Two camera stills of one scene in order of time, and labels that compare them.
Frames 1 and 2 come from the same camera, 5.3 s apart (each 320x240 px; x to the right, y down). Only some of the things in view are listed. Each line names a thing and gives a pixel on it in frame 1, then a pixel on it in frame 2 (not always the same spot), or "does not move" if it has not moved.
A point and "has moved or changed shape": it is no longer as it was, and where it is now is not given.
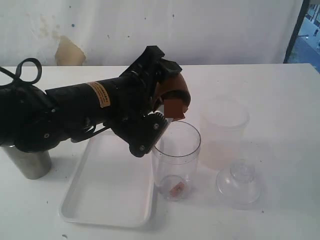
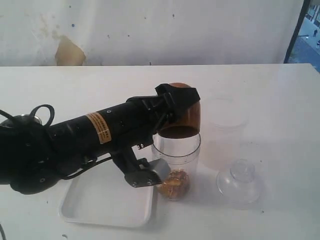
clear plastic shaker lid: [240, 183] does not move
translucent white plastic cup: [223, 121] does not move
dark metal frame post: [300, 19] does not move
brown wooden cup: [174, 94] has moved or changed shape
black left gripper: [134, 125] → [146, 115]
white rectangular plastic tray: [111, 186] does not move
